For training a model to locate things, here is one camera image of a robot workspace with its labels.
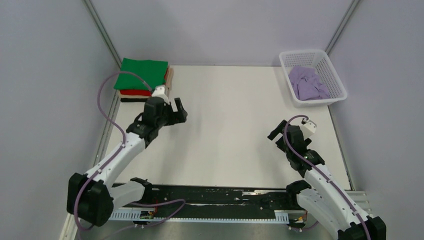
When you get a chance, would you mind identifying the white plastic basket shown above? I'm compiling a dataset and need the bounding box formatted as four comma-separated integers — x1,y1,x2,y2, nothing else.
278,49,348,108

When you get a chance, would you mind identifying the aluminium rail frame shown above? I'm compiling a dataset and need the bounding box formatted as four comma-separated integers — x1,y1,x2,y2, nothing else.
62,190,382,240

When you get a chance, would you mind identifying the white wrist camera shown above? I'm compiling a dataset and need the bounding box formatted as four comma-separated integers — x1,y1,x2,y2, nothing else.
151,85,169,101
299,118,317,140

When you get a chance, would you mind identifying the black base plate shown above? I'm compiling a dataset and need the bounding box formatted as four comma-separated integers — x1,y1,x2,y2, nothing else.
126,184,307,220

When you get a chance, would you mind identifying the folded black t shirt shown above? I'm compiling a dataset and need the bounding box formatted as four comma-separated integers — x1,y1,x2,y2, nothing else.
120,98,148,103

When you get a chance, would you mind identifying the green t shirt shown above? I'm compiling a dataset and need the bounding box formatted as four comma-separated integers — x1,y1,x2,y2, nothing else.
114,58,169,91

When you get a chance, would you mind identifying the purple t shirt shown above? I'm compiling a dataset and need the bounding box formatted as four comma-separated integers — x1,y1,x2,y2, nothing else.
288,66,330,101

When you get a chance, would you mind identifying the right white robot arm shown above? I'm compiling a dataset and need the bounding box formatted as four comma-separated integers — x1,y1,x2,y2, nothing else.
268,115,387,240

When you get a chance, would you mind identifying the white slotted cable duct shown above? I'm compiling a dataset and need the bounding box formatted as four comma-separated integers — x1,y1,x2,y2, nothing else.
109,208,290,224

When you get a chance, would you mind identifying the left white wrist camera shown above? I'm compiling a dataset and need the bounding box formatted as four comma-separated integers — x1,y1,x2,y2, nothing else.
151,85,169,101

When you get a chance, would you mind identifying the folded red t shirt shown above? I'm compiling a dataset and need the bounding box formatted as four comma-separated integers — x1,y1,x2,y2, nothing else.
114,73,166,96

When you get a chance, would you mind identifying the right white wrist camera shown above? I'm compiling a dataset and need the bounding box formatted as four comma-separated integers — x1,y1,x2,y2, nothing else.
299,118,317,140

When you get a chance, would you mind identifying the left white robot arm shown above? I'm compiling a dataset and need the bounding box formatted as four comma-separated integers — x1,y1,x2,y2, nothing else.
66,96,188,227

